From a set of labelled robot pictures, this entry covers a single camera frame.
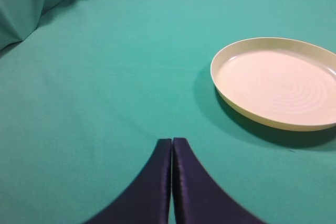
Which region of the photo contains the green table cloth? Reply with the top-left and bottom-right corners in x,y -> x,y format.
1,0 -> 335,223

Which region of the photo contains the yellow plastic plate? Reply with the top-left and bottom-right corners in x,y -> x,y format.
210,37 -> 335,132

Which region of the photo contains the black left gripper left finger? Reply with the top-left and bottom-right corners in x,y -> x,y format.
86,138 -> 172,223

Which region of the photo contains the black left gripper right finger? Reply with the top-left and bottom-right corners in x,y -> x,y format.
172,137 -> 263,223

